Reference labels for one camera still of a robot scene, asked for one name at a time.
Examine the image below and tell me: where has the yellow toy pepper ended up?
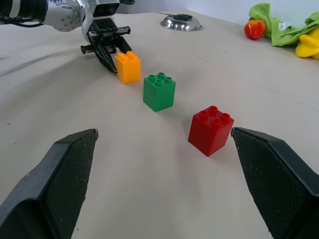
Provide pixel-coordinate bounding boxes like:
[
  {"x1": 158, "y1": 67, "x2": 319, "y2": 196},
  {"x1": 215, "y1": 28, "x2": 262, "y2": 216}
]
[{"x1": 295, "y1": 34, "x2": 319, "y2": 60}]

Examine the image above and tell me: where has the red toy strawberry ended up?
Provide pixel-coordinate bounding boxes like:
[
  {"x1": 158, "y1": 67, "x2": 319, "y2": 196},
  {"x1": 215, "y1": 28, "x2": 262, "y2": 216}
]
[{"x1": 243, "y1": 19, "x2": 267, "y2": 41}]

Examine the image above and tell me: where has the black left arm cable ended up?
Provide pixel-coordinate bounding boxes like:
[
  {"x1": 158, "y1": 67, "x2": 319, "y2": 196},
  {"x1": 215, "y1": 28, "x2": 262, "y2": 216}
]
[{"x1": 0, "y1": 19, "x2": 44, "y2": 28}]

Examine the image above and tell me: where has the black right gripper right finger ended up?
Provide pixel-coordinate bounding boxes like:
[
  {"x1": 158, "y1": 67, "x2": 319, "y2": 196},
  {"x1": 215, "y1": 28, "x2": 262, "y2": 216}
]
[{"x1": 231, "y1": 126, "x2": 319, "y2": 239}]

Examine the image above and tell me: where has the orange toy building cube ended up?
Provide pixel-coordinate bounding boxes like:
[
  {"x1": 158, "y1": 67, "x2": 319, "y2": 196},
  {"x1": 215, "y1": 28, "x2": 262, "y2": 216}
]
[{"x1": 114, "y1": 50, "x2": 142, "y2": 85}]

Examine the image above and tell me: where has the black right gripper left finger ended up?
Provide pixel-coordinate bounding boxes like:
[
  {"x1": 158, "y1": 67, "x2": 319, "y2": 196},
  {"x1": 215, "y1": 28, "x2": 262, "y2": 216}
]
[{"x1": 0, "y1": 128, "x2": 99, "y2": 239}]

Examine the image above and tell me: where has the green cloth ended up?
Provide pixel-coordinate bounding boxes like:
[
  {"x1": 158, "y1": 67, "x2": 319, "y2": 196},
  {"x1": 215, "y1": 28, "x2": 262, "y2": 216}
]
[{"x1": 249, "y1": 2, "x2": 319, "y2": 47}]

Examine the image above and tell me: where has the stainless steel bowl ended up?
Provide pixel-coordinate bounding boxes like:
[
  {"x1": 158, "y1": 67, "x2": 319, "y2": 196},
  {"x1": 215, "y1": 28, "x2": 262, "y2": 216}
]
[{"x1": 159, "y1": 14, "x2": 202, "y2": 32}]

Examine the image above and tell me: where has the red toy building cube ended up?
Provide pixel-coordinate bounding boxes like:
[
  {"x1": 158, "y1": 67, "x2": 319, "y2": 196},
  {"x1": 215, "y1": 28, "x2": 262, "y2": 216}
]
[{"x1": 187, "y1": 105, "x2": 235, "y2": 157}]

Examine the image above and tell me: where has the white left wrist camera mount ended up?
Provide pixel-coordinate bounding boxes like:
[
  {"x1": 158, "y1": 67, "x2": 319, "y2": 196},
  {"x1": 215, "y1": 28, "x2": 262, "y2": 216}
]
[{"x1": 81, "y1": 0, "x2": 121, "y2": 44}]

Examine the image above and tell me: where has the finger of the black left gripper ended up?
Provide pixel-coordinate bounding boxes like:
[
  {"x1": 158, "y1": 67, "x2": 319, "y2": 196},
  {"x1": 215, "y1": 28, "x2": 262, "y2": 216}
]
[
  {"x1": 93, "y1": 41, "x2": 118, "y2": 74},
  {"x1": 117, "y1": 36, "x2": 133, "y2": 54}
]

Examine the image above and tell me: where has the green toy building cube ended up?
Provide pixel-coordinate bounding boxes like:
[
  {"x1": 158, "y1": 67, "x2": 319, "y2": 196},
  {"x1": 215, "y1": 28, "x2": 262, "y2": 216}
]
[{"x1": 143, "y1": 72, "x2": 176, "y2": 113}]

